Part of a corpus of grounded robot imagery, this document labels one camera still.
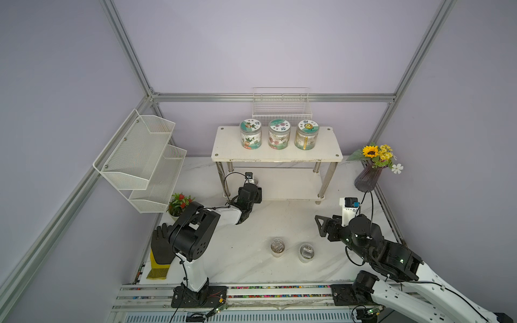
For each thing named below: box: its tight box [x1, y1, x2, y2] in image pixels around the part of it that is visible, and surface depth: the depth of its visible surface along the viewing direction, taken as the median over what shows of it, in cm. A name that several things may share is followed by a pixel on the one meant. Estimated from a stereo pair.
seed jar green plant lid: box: [239, 118, 262, 150], surface depth 73 cm
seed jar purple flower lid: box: [267, 118, 292, 151], surface depth 73 cm
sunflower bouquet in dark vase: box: [346, 142, 404, 193], surface depth 92 cm
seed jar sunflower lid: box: [294, 119, 320, 151], surface depth 73 cm
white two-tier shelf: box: [210, 126, 344, 205], surface depth 80 cm
